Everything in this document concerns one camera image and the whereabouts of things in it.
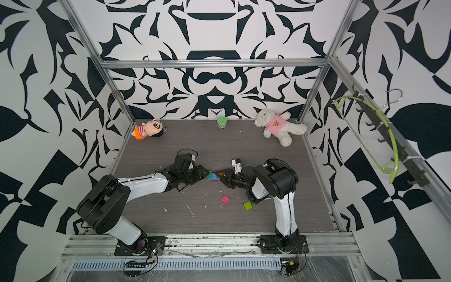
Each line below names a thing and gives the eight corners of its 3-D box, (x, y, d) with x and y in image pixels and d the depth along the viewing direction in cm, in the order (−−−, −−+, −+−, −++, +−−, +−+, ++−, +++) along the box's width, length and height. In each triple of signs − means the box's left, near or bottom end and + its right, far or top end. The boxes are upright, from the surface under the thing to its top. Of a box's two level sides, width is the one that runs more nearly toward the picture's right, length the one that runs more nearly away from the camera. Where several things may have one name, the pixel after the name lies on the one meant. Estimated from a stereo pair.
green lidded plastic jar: (216, 128, 116) (216, 125, 114) (217, 119, 122) (217, 116, 119) (227, 128, 116) (227, 125, 114) (227, 119, 122) (227, 116, 119)
